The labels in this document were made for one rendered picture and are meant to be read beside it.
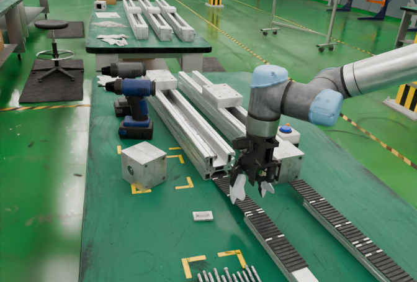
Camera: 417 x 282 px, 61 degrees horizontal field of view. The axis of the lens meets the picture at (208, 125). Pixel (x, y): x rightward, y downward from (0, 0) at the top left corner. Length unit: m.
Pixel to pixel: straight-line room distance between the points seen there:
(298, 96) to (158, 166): 0.48
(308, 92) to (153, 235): 0.50
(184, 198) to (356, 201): 0.50
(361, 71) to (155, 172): 0.60
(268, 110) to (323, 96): 0.12
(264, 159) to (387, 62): 0.33
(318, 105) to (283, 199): 0.41
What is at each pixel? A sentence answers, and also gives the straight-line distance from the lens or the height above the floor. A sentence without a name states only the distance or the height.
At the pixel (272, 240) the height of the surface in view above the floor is 0.81.
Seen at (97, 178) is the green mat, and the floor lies 0.78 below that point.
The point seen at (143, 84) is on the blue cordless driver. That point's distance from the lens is 1.23.
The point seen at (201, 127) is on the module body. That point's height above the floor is 0.85.
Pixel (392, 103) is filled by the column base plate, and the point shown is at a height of 0.04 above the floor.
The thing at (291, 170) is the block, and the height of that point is 0.82.
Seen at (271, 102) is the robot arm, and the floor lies 1.13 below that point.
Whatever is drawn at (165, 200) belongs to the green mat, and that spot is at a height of 0.78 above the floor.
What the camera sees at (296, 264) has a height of 0.81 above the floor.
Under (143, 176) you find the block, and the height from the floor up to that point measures 0.84.
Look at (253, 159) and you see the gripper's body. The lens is 0.84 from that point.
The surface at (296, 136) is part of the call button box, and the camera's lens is 1.31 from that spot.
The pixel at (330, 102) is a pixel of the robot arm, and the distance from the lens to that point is 0.73.
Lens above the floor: 1.40
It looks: 26 degrees down
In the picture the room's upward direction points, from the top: 4 degrees clockwise
